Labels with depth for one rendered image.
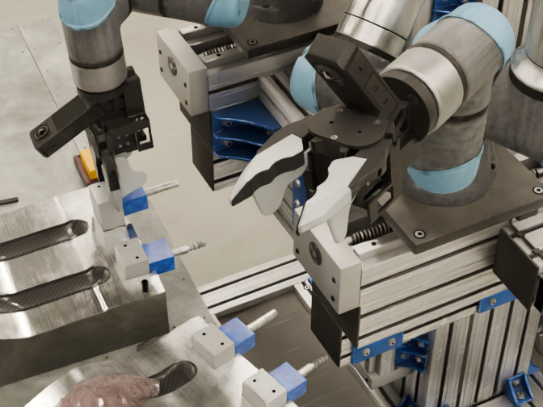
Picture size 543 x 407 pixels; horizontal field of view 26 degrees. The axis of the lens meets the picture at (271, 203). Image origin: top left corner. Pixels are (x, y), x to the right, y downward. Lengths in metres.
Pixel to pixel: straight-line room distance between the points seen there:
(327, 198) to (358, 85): 0.11
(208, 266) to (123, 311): 1.30
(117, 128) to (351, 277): 0.39
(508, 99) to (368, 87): 0.47
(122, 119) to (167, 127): 1.71
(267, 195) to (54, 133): 0.69
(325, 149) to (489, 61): 0.21
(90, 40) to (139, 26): 2.24
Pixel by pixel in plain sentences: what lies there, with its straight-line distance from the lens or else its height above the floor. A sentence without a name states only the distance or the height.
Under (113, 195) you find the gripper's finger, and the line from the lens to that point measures 1.72.
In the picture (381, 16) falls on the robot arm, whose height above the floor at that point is 1.42.
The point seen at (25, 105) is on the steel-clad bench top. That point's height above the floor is 0.80.
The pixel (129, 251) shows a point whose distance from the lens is 1.70.
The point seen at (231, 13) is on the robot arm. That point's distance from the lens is 1.59.
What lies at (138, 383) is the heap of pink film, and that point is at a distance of 1.57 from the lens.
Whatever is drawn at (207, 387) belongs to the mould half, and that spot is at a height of 0.85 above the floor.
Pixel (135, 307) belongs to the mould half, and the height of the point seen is 0.88.
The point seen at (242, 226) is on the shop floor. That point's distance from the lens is 3.06.
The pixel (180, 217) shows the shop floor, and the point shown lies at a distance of 3.10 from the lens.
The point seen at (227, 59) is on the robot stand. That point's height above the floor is 0.99.
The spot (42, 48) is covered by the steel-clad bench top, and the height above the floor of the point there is 0.80.
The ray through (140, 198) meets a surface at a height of 0.93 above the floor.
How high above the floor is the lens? 2.10
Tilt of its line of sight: 42 degrees down
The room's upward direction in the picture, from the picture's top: straight up
